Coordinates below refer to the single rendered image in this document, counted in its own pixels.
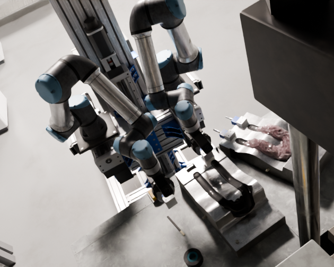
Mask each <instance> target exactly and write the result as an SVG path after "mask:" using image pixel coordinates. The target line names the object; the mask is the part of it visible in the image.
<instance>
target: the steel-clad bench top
mask: <svg viewBox="0 0 334 267"><path fill-rule="evenodd" d="M222 152H223V151H222ZM223 153H224V154H225V155H226V156H227V157H228V158H229V159H230V160H231V161H232V162H233V163H234V164H235V165H236V166H237V167H238V168H239V169H240V170H241V171H242V172H243V173H245V174H247V175H249V176H250V177H252V178H254V179H255V180H256V181H258V182H259V183H260V184H261V185H262V187H263V188H264V191H265V194H266V197H267V198H268V200H269V201H270V202H271V203H272V204H273V205H274V206H275V207H276V208H277V209H278V210H279V211H280V212H282V213H283V214H284V215H285V219H286V223H285V224H284V225H282V226H281V227H280V228H278V229H277V230H276V231H274V232H273V233H272V234H270V235H269V236H267V237H266V238H265V239H263V240H262V241H261V242H259V243H258V244H257V245H255V246H254V247H253V248H251V249H250V250H248V251H247V252H245V253H244V254H243V255H241V256H240V257H239V258H238V257H237V256H236V255H235V253H234V252H233V251H232V250H231V248H230V247H229V246H228V245H227V243H226V242H225V240H223V239H222V237H221V236H220V234H219V233H218V232H217V231H216V229H215V228H214V227H213V226H212V225H211V223H210V222H209V221H208V220H207V219H203V216H204V215H203V213H202V212H201V211H200V210H199V208H198V207H197V206H196V205H195V203H194V202H193V201H192V200H191V198H190V197H189V196H188V195H187V194H186V192H185V191H184V189H183V188H182V187H181V186H180V184H179V182H178V180H177V178H176V176H175V175H174V176H173V177H171V178H170V179H171V180H172V181H173V183H174V188H175V192H174V194H173V195H174V197H175V199H176V201H177V204H176V205H175V206H173V207H172V208H170V209H168V207H167V206H166V204H165V203H164V201H163V202H160V201H159V202H158V203H156V204H154V203H153V202H152V201H151V199H150V198H149V196H148V195H147V194H145V195H144V196H142V197H141V198H139V199H138V200H136V201H135V202H133V203H132V204H130V205H129V206H127V207H126V208H125V209H123V210H122V211H120V212H118V213H117V214H115V215H114V216H112V217H111V218H109V219H108V220H106V221H105V222H103V223H102V224H100V225H99V226H97V227H96V228H94V229H93V230H91V231H90V232H88V233H87V234H85V235H84V236H82V237H81V238H79V239H78V240H76V241H75V242H73V243H72V244H70V246H71V248H72V251H73V253H74V256H75V258H76V261H77V264H78V266H79V267H188V266H187V265H186V263H185V262H184V259H183V257H184V254H185V252H186V251H187V250H188V249H190V248H196V249H198V250H200V252H201V254H202V256H203V259H204V260H203V263H202V265H201V266H200V267H276V266H277V265H278V264H280V263H281V262H282V261H283V260H285V259H286V258H288V257H289V256H290V255H292V254H293V253H294V252H296V251H297V250H298V249H299V248H300V240H299V234H298V223H297V212H296V201H295V190H294V185H293V184H291V183H288V182H286V181H284V180H282V179H280V178H278V177H276V176H274V175H272V174H269V173H267V172H265V171H263V170H261V169H259V168H257V167H255V166H253V165H251V164H248V163H246V162H244V161H242V160H240V159H238V158H236V159H234V158H232V157H231V155H229V154H227V153H225V152H223ZM167 216H169V217H170V218H171V219H172V220H173V221H174V222H175V224H176V225H177V226H178V227H179V228H180V229H181V230H182V231H183V232H184V234H185V235H184V236H183V235H182V234H181V233H180V232H179V230H178V229H177V228H176V227H175V226H174V224H173V223H172V222H170V220H169V219H168V218H167ZM333 226H334V156H333V157H332V159H331V160H330V161H329V163H328V164H327V165H326V167H325V168H324V170H323V171H322V172H321V174H320V236H321V235H323V234H324V233H325V232H327V231H328V230H329V229H330V228H331V227H333Z"/></svg>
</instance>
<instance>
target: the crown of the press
mask: <svg viewBox="0 0 334 267"><path fill-rule="evenodd" d="M240 20H241V26H242V32H243V38H244V44H245V50H246V54H247V60H248V65H249V72H250V77H251V83H252V89H253V95H254V99H255V100H257V101H258V102H259V103H261V104H262V105H264V106H265V107H266V108H268V109H269V110H270V111H272V112H273V113H274V114H276V115H278V116H279V117H280V118H282V119H283V120H284V121H286V122H287V123H289V124H290V125H291V126H293V127H294V128H295V129H297V130H298V131H300V132H301V133H302V134H304V135H305V136H307V137H308V138H310V139H311V140H312V141H314V142H315V143H316V144H318V145H319V146H320V147H322V148H323V149H325V150H326V151H327V152H329V153H330V154H331V155H333V156H334V0H258V1H257V2H255V3H253V4H252V5H250V6H248V7H247V8H245V9H243V10H242V11H241V12H240Z"/></svg>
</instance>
